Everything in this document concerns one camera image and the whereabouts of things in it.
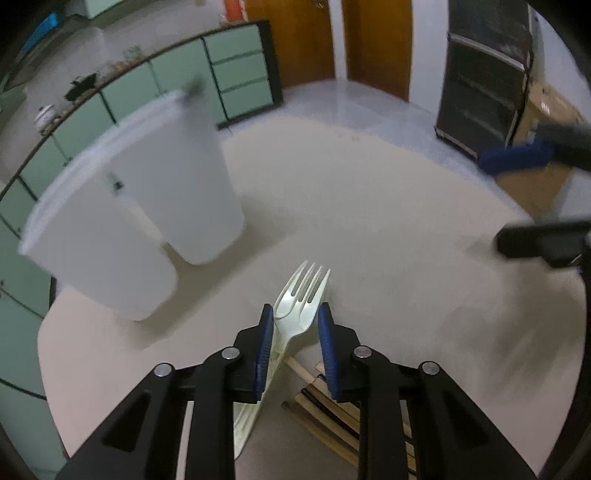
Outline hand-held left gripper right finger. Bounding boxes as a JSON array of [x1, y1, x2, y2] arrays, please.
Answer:
[[316, 302, 539, 480]]

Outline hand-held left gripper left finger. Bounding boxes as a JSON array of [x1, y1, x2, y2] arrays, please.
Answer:
[[55, 303, 278, 480]]

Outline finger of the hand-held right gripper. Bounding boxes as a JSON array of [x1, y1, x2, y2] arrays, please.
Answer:
[[478, 119, 591, 177], [495, 220, 591, 269]]

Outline white plastic fork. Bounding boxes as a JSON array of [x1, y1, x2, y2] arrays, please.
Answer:
[[232, 260, 332, 460]]

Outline white plastic container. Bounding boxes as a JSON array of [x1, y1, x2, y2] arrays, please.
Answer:
[[108, 89, 246, 266], [18, 134, 179, 322]]

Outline black glass display cabinet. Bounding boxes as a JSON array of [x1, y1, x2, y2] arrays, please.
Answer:
[[434, 0, 540, 161]]

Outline brown wooden door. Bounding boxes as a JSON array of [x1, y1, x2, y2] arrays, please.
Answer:
[[244, 0, 336, 89], [341, 0, 413, 102]]

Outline green base cabinet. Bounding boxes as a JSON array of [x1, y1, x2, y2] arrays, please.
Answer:
[[0, 20, 284, 468]]

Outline black wok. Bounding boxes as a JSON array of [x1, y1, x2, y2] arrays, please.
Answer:
[[64, 73, 100, 102]]

